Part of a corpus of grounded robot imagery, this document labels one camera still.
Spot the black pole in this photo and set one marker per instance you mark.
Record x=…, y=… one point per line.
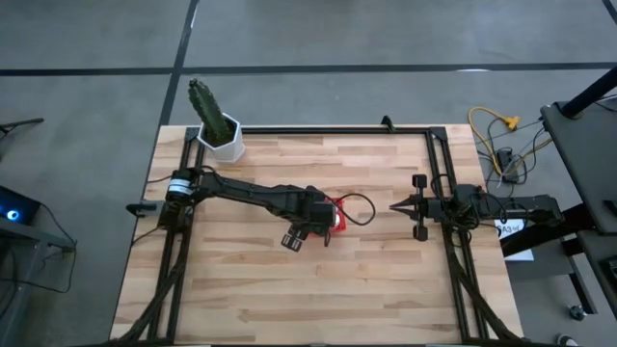
x=588, y=94

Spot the black power strip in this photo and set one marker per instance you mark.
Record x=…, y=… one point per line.
x=506, y=161

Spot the black metal table frame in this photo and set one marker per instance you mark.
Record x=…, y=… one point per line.
x=337, y=130

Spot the black caster wheel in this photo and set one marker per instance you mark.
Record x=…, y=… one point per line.
x=577, y=312
x=566, y=340

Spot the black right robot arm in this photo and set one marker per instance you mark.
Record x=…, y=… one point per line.
x=520, y=207

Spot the red plastic basket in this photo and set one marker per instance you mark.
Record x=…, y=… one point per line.
x=341, y=219

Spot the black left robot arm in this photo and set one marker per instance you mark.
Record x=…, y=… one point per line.
x=250, y=193

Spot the black cart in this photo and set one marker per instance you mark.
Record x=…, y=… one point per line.
x=588, y=154

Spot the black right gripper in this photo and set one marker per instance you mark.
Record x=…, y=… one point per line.
x=420, y=209

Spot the black tripod leg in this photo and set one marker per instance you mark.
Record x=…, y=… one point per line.
x=24, y=123

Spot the white hexagonal planter pot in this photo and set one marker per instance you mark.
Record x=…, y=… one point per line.
x=226, y=152

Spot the black clamp bracket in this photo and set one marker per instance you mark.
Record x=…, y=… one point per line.
x=388, y=123

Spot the black computer with blue light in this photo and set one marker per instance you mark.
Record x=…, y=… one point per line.
x=24, y=205

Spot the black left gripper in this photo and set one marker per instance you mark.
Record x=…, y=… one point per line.
x=315, y=217

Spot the grey metal cart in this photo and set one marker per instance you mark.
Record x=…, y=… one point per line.
x=43, y=241

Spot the white paper sheet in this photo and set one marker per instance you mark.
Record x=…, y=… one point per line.
x=511, y=226

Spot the green cactus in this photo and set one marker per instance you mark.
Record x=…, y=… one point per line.
x=207, y=108

